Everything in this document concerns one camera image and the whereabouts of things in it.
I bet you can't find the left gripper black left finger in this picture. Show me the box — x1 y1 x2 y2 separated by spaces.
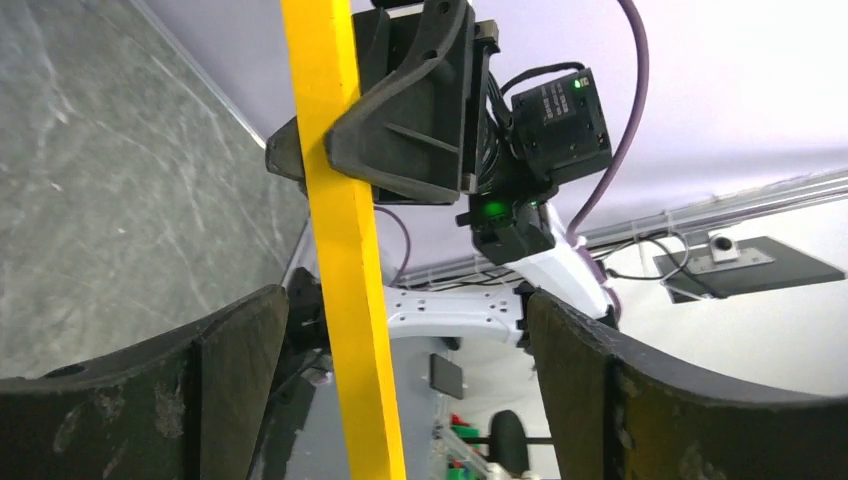
1 285 288 479

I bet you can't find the yellow wooden picture frame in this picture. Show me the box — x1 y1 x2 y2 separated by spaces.
279 0 408 480

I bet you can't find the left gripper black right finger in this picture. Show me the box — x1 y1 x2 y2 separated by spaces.
526 291 847 479

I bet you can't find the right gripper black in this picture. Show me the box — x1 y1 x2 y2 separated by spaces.
324 1 555 265

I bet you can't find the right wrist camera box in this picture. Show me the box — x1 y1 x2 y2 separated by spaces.
511 68 613 185

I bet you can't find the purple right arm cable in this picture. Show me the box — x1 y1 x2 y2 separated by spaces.
372 0 651 313

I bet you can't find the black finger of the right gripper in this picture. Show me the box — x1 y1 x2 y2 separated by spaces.
265 117 308 197

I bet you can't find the overhead camera on plate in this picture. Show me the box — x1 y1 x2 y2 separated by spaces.
653 236 847 303

